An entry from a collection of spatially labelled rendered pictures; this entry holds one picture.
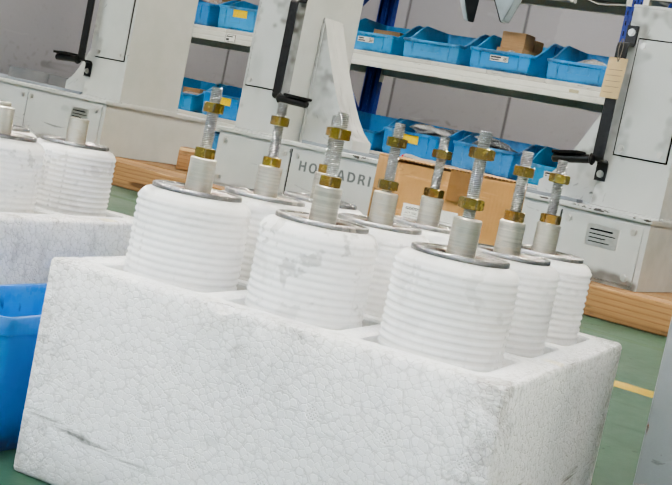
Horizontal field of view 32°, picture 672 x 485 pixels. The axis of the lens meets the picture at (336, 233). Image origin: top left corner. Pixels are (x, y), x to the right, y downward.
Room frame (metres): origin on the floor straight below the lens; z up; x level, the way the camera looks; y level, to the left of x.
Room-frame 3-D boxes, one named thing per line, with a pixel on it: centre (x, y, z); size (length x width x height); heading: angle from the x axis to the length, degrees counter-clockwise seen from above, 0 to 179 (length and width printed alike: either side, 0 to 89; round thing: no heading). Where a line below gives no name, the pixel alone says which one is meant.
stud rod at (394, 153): (1.04, -0.04, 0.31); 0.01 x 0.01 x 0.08
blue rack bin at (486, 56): (6.41, -0.78, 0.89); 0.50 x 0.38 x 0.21; 146
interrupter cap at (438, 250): (0.89, -0.09, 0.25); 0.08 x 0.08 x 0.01
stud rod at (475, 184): (0.89, -0.09, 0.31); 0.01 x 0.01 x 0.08
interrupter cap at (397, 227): (1.04, -0.04, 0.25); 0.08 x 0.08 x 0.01
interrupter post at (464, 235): (0.89, -0.09, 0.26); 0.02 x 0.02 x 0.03
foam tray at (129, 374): (1.04, -0.04, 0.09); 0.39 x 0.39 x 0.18; 66
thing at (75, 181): (1.32, 0.31, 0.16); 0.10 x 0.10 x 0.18
